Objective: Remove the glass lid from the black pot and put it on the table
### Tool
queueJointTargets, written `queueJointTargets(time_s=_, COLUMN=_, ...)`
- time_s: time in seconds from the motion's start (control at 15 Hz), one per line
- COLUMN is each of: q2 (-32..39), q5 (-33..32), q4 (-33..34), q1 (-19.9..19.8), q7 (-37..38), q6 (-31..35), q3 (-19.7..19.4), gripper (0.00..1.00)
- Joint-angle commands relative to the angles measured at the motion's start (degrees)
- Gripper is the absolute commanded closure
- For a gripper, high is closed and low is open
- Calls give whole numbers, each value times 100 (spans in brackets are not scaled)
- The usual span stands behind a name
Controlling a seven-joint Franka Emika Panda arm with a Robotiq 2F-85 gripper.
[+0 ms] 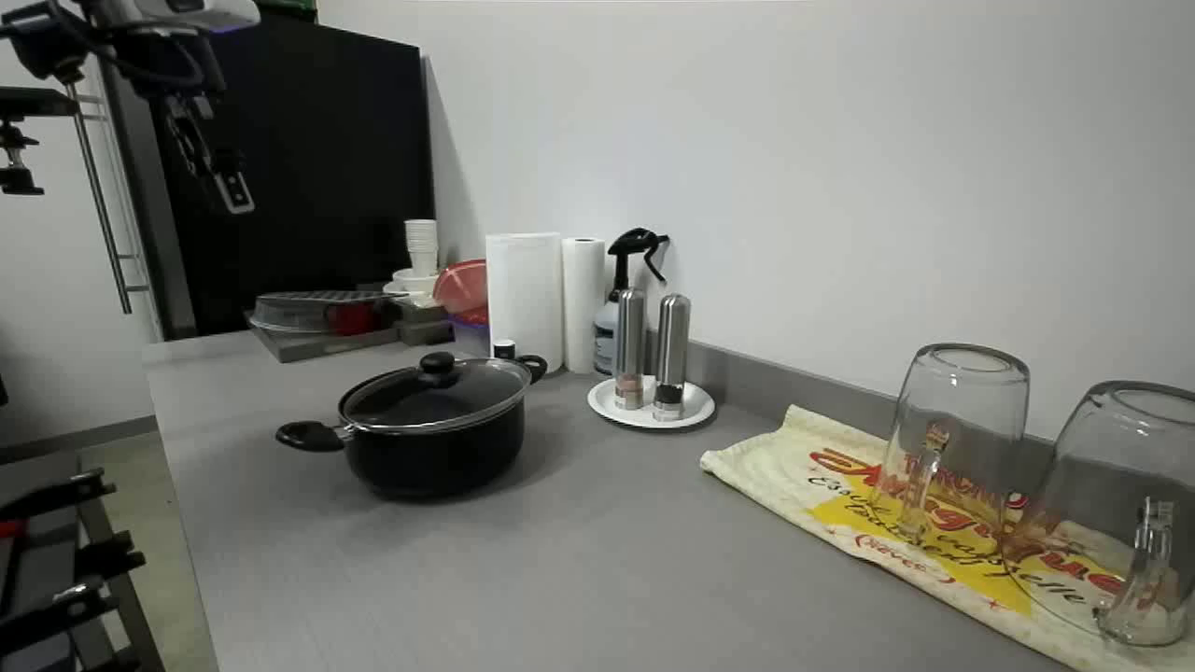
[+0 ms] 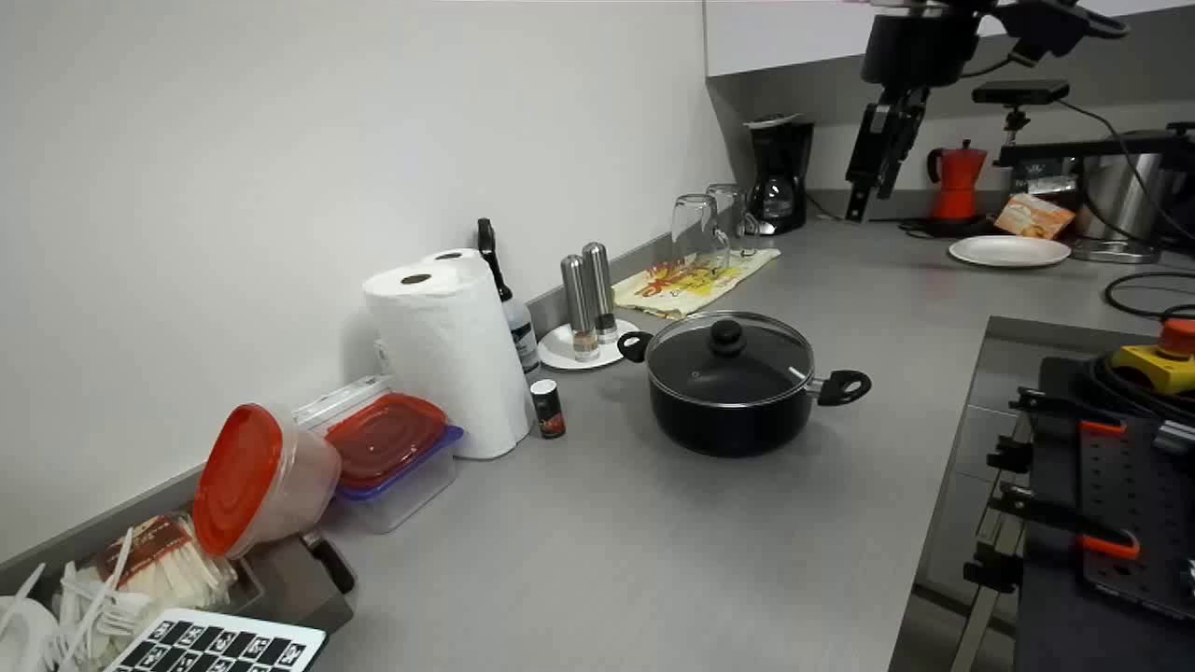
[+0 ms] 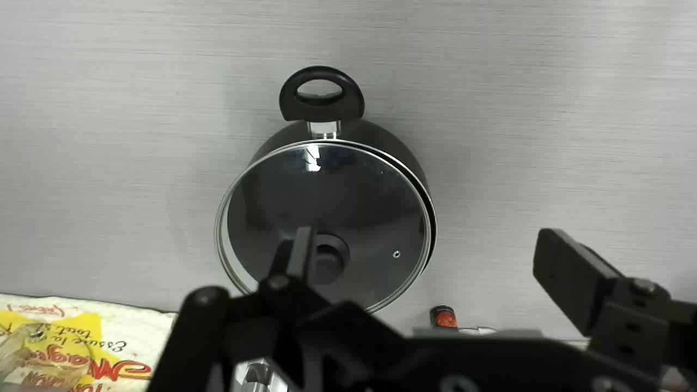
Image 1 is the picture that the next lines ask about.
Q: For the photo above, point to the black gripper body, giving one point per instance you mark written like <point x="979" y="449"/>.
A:
<point x="187" y="133"/>

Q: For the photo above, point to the glass lid with black knob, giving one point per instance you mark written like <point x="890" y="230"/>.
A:
<point x="411" y="402"/>

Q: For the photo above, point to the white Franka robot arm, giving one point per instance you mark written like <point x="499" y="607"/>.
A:
<point x="145" y="51"/>

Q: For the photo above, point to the clear container with orange lid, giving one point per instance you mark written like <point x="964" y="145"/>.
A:
<point x="310" y="309"/>

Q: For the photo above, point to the stacked red lid containers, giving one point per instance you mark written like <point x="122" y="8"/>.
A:
<point x="465" y="291"/>

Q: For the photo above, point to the upturned clear drinking glass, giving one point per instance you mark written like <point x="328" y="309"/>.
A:
<point x="1121" y="459"/>
<point x="959" y="421"/>

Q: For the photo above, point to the green box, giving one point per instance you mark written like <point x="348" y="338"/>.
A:
<point x="285" y="8"/>

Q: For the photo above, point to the dark grey tray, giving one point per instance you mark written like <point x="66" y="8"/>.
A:
<point x="361" y="344"/>

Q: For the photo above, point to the wide white paper towel roll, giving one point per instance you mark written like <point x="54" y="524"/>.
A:
<point x="526" y="301"/>

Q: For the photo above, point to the black bar clamp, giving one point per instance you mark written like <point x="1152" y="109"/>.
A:
<point x="61" y="612"/>
<point x="106" y="561"/>
<point x="58" y="492"/>

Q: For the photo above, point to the narrow white paper towel roll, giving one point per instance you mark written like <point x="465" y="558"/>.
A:
<point x="583" y="305"/>

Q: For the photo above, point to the spray bottle with black trigger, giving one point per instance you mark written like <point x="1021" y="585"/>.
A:
<point x="605" y="319"/>

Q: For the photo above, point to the steel spice grinder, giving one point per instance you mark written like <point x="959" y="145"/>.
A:
<point x="672" y="349"/>
<point x="630" y="341"/>

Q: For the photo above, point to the small white plate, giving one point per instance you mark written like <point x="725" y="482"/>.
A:
<point x="691" y="413"/>

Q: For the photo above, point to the printed cream dish towel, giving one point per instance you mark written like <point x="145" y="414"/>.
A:
<point x="798" y="477"/>

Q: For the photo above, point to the black camera on mount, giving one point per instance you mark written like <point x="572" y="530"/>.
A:
<point x="20" y="125"/>

